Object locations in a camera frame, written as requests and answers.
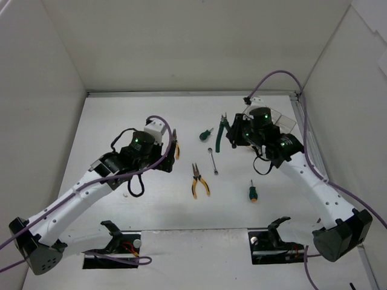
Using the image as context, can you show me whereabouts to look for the green handled cutters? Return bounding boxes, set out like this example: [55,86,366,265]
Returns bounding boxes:
[215,113,230,153]

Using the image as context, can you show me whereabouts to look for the yellow pliers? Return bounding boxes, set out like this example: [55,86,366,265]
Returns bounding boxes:
[191,163,210,199]
[172,128,180,160]

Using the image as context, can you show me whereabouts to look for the small silver ratchet wrench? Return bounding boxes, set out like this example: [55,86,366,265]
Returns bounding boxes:
[207,147,218,175]

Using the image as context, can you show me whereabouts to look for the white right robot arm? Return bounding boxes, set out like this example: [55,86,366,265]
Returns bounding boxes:
[226,105,373,262]

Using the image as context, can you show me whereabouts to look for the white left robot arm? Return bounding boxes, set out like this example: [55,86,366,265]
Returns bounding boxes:
[1,115,177,275]

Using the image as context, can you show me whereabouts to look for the clear bin left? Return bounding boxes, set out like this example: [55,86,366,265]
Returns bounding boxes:
[242,101,259,116]

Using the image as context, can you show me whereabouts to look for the clear bin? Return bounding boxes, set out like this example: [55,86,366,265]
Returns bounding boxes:
[275,115,297,134]
[269,108,282,124]
[242,101,259,116]

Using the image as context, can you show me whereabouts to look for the stubby green screwdriver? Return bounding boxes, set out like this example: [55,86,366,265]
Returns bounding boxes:
[199,127,213,142]

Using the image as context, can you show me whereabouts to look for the clear bin middle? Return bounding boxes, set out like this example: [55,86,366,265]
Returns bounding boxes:
[269,108,282,124]

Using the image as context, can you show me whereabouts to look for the clear bin right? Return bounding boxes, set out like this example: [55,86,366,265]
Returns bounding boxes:
[275,115,297,134]

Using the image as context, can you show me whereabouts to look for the green orange screwdriver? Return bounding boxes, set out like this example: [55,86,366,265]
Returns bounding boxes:
[249,180,258,202]

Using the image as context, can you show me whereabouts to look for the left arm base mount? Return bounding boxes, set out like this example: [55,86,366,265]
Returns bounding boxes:
[82,231,141,270]

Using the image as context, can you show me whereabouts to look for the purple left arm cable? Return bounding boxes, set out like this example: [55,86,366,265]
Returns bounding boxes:
[0,114,178,274]

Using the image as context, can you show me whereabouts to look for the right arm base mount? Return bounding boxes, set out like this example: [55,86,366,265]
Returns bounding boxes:
[248,230,305,265]

